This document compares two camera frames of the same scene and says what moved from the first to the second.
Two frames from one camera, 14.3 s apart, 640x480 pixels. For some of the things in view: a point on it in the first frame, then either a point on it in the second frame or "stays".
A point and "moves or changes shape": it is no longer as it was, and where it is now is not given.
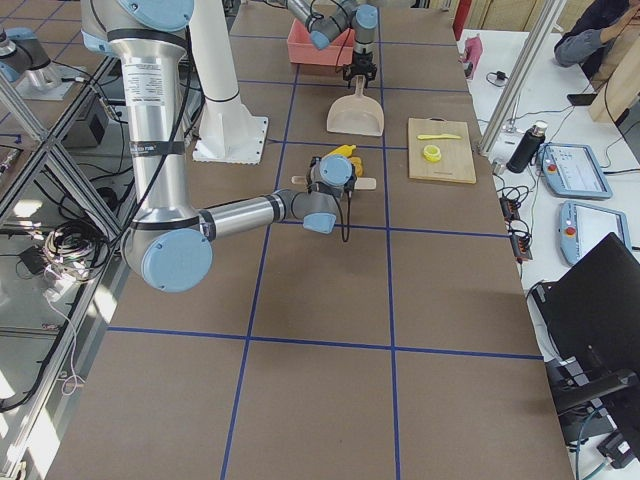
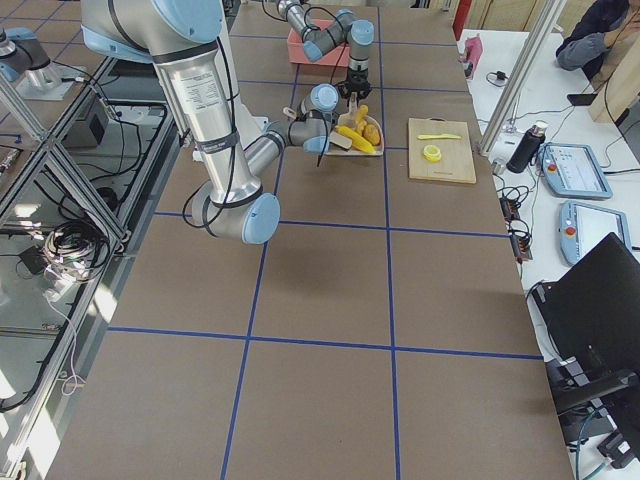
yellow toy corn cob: x=345 y=149 → x=356 y=140
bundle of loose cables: x=74 y=249 stays
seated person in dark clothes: x=584 y=41 stays
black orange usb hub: x=518 y=231 stays
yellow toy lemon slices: x=432 y=153 stays
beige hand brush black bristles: x=360 y=183 → x=340 y=140
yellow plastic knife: x=438 y=136 stays
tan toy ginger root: x=356 y=160 → x=361 y=121
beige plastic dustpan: x=356 y=114 moves or changes shape
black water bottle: x=528 y=146 stays
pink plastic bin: x=301 y=50 stays
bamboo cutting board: x=455 y=163 stays
